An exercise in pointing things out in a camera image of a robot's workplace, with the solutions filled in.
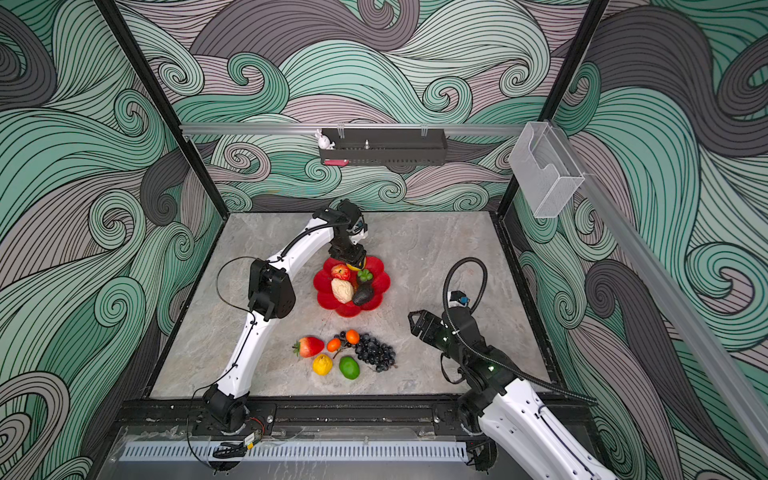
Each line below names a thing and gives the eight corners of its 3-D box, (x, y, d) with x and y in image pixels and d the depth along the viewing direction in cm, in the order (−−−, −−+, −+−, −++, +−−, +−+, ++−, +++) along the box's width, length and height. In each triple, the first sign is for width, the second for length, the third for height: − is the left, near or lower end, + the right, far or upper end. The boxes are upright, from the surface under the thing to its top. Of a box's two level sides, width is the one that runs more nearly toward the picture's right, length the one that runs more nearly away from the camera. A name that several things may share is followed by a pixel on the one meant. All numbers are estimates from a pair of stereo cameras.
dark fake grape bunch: (353, 356, 85) (352, 350, 82) (365, 337, 89) (364, 331, 86) (389, 378, 82) (390, 373, 78) (400, 357, 85) (401, 352, 82)
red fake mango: (294, 358, 84) (291, 353, 81) (297, 340, 88) (294, 335, 85) (323, 358, 84) (321, 353, 81) (325, 340, 88) (323, 335, 85)
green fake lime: (336, 367, 82) (335, 364, 80) (348, 355, 85) (347, 352, 83) (351, 384, 80) (350, 381, 78) (363, 371, 82) (362, 368, 80)
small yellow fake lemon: (311, 369, 82) (309, 364, 79) (321, 355, 85) (319, 350, 81) (324, 378, 81) (322, 373, 77) (334, 364, 83) (332, 359, 80)
